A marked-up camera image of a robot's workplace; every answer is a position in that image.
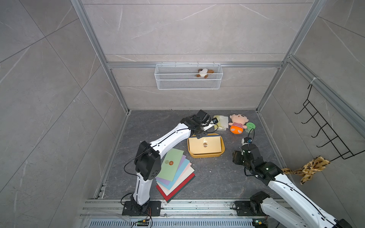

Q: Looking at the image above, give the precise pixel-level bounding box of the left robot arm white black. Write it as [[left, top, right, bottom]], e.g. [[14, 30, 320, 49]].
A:
[[131, 110, 218, 207]]

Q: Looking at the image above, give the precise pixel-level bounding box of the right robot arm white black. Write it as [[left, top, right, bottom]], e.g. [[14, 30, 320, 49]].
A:
[[232, 142, 351, 228]]

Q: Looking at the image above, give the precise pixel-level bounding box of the green round lid container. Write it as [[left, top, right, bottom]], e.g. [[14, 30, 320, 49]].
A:
[[245, 122, 256, 133]]

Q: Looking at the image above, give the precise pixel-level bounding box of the plush doll orange pink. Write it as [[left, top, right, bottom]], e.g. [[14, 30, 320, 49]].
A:
[[229, 114, 249, 135]]

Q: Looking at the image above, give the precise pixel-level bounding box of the light blue envelope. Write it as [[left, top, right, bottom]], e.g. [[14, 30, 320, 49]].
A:
[[157, 159, 191, 190]]

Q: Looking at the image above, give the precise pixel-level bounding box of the pink envelope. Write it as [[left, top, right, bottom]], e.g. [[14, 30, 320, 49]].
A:
[[157, 163, 194, 195]]

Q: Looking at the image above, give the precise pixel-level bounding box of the cream white envelope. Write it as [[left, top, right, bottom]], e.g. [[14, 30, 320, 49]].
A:
[[157, 166, 195, 195]]

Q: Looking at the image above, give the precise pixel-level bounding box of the light green envelope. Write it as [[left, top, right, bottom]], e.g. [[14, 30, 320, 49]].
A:
[[156, 149, 183, 181]]

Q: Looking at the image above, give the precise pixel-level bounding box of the small brown white plush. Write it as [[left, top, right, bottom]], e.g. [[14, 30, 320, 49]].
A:
[[195, 68, 214, 79]]

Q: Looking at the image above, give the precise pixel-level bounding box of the purple envelope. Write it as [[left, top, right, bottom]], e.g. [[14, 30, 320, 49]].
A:
[[156, 155, 186, 185]]

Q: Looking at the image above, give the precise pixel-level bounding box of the right green circuit board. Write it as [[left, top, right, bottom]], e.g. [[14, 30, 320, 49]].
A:
[[252, 219, 268, 228]]

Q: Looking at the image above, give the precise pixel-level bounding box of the green circuit board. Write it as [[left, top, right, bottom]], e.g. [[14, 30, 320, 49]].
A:
[[252, 219, 268, 228], [136, 219, 149, 227]]

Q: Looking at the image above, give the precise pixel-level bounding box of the yellow black patterned cloth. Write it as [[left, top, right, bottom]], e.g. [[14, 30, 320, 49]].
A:
[[281, 156, 331, 185]]

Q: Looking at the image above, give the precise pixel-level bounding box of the red envelope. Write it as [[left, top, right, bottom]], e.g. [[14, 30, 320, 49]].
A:
[[156, 173, 195, 203]]

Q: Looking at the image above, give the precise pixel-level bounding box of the left green circuit board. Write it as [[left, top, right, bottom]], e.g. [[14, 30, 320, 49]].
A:
[[136, 219, 149, 227]]

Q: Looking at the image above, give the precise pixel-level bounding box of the white wire mesh basket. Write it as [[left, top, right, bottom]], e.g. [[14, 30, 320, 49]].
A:
[[155, 64, 223, 90]]

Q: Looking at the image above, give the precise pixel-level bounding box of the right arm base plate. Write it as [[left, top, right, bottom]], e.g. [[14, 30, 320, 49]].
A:
[[232, 200, 258, 216]]

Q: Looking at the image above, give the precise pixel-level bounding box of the black wire hook rack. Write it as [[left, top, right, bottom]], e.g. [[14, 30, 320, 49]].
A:
[[295, 84, 365, 162]]

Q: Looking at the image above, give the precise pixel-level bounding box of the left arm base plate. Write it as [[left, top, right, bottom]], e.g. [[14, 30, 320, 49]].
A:
[[122, 200, 161, 217]]

